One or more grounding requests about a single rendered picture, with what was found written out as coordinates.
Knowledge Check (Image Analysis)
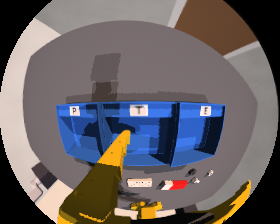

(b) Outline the blue bin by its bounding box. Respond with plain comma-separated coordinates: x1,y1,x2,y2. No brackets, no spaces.
56,101,226,167

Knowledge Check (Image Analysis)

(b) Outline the white bolt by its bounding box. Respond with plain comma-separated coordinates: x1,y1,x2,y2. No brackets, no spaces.
192,178,199,183

